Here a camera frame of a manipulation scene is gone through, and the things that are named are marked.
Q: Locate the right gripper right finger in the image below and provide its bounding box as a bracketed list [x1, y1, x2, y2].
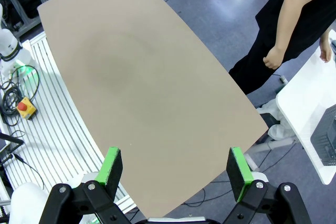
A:
[223, 146, 312, 224]

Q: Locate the person's right hand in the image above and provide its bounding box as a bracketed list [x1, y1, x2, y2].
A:
[263, 46, 283, 70]

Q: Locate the white slotted base plate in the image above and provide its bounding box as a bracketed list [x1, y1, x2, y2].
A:
[0, 31, 138, 215]

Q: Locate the person in black clothes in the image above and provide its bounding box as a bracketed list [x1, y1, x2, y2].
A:
[228, 0, 336, 95]

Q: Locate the person's right forearm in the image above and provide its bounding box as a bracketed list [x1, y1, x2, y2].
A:
[271, 0, 317, 55]

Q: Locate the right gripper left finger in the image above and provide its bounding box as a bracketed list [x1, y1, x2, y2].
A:
[39, 146, 137, 224]

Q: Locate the person's left hand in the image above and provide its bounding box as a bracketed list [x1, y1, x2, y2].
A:
[319, 36, 333, 63]

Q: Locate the yellow emergency stop button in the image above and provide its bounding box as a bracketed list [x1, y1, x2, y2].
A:
[16, 97, 37, 121]

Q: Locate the white side table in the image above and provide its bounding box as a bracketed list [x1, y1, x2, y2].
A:
[275, 29, 336, 186]

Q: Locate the black emergency stop cable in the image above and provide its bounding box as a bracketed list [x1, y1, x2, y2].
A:
[0, 65, 40, 116]

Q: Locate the black wire basket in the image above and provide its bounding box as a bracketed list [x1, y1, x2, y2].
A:
[310, 103, 336, 167]

